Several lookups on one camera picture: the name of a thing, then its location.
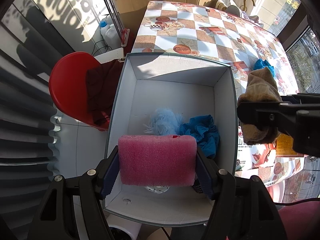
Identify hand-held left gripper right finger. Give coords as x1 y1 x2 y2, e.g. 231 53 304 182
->
196 149 288 240

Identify floral printed box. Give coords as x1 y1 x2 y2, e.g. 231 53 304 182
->
235 127 310 172

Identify red handled mop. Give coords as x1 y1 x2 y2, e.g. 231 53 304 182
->
85 0 130 47

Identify dark red cloth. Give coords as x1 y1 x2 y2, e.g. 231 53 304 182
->
86 59 125 125

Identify tan sock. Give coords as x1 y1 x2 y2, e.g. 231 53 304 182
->
237 67 283 145

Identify pink foam sponge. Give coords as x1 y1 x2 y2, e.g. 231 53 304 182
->
117 134 198 187

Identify white round bin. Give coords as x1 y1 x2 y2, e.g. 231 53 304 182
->
104 211 143 240

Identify person's pink clothing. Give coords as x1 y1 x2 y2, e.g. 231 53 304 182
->
276 200 320 240

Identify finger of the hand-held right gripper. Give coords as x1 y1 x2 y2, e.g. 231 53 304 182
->
237 101 300 130
280 93 320 105

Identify tan umbrella handle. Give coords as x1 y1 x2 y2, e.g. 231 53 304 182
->
240 0 254 12

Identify checkered printed tablecloth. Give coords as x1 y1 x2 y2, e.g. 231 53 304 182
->
131 0 320 188

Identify red plastic chair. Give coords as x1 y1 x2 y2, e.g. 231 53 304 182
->
49 52 110 132

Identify white plastic jug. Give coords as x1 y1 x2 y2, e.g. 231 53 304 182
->
106 24 123 48

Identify grey pleated curtain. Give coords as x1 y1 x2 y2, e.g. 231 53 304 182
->
0 47 63 165

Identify blue cloth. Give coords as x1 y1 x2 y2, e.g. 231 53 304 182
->
253 59 275 77
180 115 221 159

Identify metal strainer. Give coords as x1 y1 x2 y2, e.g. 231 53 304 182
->
144 184 170 195

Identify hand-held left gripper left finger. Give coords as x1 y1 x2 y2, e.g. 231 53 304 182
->
29 145 120 240

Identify light blue feather scrunchie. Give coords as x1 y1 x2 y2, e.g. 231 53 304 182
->
143 108 184 137

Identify grey and white shoes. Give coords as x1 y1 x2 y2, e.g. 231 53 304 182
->
216 0 243 17

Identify white bottle with blue cap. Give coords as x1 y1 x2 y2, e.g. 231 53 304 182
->
99 21 110 42

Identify white cardboard storage box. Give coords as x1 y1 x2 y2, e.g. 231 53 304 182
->
102 52 239 228

